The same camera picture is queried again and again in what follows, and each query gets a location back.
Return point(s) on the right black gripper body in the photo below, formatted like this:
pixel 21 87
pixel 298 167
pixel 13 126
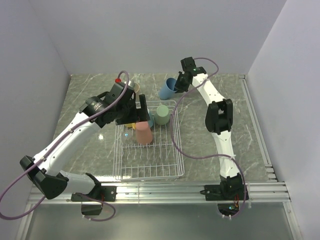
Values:
pixel 185 84

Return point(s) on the clear faceted drinking glass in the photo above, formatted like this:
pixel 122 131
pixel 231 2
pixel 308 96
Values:
pixel 127 139

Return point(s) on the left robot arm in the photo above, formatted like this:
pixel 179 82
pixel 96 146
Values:
pixel 45 168

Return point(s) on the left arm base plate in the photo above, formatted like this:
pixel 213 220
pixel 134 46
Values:
pixel 105 193

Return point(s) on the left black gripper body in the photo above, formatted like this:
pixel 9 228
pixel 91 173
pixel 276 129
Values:
pixel 127 113

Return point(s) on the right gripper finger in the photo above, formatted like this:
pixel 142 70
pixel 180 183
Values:
pixel 178 89
pixel 177 83

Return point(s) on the yellow ceramic mug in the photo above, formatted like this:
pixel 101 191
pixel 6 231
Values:
pixel 131 125

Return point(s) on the salmon pink plastic tumbler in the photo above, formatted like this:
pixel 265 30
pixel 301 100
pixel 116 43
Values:
pixel 143 133

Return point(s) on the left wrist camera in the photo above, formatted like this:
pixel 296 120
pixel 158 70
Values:
pixel 131 84

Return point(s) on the white wire dish rack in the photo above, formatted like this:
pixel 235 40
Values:
pixel 155 161

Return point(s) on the light blue ceramic mug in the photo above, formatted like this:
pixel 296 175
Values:
pixel 151 119

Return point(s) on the blue plastic tumbler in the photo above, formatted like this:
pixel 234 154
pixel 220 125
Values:
pixel 168 89

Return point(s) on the green plastic tumbler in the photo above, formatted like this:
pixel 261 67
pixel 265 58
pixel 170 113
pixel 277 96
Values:
pixel 162 115

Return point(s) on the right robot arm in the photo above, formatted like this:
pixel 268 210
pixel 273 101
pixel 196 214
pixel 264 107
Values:
pixel 218 121

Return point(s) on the aluminium mounting rail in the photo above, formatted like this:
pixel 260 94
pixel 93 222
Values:
pixel 189 192

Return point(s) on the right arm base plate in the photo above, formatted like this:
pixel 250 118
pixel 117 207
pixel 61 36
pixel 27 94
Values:
pixel 212 193

